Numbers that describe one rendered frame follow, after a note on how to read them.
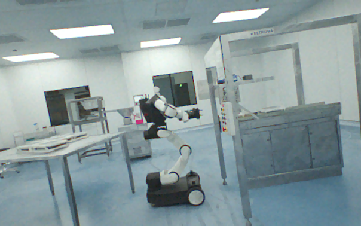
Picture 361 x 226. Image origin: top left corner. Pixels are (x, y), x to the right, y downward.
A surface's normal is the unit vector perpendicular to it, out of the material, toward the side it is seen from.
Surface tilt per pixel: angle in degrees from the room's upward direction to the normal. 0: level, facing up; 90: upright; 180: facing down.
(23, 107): 90
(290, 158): 90
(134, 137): 90
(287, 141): 90
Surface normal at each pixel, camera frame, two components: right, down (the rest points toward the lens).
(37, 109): 0.17, 0.06
